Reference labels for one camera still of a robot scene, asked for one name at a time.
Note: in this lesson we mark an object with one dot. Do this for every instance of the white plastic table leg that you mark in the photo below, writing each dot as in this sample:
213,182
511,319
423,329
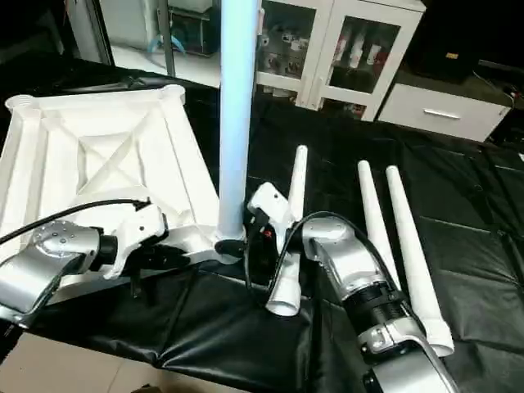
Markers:
286,291
375,221
413,246
236,106

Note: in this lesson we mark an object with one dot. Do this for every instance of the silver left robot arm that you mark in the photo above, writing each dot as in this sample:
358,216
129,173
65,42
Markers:
45,262

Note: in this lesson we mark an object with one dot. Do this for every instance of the white drawer unit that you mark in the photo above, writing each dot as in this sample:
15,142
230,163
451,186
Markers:
442,113

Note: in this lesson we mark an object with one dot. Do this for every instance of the white glass door cabinet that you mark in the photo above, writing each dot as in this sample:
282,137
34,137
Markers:
352,49

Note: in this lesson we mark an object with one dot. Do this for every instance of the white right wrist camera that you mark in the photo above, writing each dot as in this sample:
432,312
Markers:
270,205

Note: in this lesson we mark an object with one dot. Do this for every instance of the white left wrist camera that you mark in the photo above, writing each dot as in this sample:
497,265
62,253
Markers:
139,233

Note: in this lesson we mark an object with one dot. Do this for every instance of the white plastic table top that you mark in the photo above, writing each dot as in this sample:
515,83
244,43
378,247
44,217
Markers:
98,155

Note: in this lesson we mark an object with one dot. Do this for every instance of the black table mat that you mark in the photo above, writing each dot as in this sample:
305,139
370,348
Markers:
221,336

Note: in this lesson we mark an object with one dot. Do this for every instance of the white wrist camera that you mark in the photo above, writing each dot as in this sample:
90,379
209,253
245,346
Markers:
270,205
139,233

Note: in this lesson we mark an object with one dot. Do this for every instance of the black case with yellow label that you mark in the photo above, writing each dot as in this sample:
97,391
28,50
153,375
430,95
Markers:
446,45

